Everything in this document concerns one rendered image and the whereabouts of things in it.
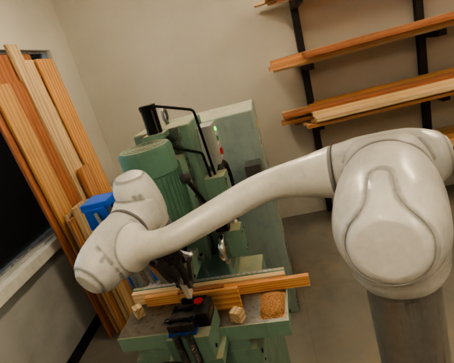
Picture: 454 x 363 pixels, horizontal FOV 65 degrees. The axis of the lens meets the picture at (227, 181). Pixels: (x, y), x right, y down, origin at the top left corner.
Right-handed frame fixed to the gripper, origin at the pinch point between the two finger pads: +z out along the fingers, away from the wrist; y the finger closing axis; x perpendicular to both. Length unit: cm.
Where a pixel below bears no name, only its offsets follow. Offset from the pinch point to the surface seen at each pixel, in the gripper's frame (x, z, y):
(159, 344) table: 1.5, 25.2, 18.6
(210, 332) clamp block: 6.4, 13.7, -3.7
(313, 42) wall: -266, 15, -73
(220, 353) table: 8.4, 22.2, -4.7
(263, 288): -14.9, 23.7, -18.4
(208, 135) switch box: -55, -20, -8
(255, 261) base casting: -47, 44, -11
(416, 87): -211, 54, -140
